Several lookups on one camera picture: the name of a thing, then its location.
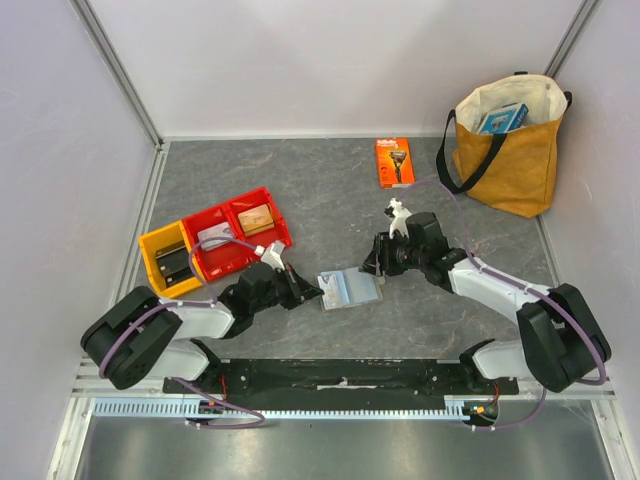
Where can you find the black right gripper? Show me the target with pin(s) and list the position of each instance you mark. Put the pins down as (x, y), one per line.
(383, 256)

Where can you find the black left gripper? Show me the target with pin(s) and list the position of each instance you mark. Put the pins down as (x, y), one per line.
(305, 290)

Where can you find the grey card holder wallet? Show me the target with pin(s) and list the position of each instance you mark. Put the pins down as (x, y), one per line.
(362, 288)

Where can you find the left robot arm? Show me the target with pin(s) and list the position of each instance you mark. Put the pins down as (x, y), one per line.
(144, 333)

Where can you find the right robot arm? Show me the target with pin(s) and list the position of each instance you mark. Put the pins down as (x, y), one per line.
(560, 342)

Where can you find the gold card in bin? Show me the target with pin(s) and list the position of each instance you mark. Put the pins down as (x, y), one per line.
(256, 220)

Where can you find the grey card in bin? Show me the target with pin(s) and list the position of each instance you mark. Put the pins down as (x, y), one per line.
(215, 236)

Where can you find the dark card in yellow bin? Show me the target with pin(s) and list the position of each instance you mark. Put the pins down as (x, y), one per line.
(175, 259)

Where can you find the red bin far right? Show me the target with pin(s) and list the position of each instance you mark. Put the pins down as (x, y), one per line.
(249, 200)

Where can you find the orange razor box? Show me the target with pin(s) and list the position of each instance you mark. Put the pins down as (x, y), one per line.
(394, 162)

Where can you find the red bin near yellow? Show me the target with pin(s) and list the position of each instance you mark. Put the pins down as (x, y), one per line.
(221, 261)

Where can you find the tan tote bag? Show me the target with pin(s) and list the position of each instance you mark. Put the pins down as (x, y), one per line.
(512, 171)

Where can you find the blue razor box in bag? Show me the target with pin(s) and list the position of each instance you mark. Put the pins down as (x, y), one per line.
(503, 120)

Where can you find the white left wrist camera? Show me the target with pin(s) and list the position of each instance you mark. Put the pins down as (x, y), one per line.
(272, 254)

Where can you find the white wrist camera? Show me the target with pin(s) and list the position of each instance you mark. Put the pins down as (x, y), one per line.
(398, 215)
(272, 254)

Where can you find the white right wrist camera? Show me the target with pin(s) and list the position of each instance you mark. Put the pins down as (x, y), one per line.
(398, 215)

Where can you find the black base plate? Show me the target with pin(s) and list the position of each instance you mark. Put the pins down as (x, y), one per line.
(340, 399)

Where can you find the white cable duct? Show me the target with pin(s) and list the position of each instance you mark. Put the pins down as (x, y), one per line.
(192, 408)

